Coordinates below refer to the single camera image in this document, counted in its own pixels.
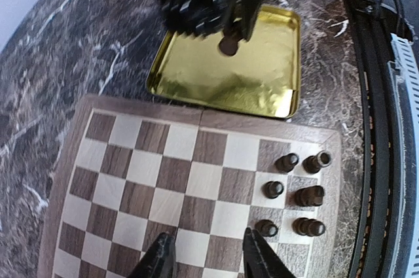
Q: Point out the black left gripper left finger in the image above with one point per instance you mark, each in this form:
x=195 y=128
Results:
x=159 y=260

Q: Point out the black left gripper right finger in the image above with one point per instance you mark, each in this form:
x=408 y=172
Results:
x=260 y=260

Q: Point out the wooden chess board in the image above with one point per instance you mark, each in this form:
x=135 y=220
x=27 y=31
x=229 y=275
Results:
x=131 y=170

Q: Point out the dark chess piece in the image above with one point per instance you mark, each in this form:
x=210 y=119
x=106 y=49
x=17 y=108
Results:
x=314 y=163
x=308 y=227

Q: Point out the gold metal tray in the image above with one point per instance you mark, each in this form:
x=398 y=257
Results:
x=263 y=78

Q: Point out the black front rail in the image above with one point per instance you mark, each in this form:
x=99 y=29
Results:
x=380 y=197

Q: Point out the white slotted cable duct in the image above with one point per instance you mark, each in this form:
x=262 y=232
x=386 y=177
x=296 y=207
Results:
x=404 y=75

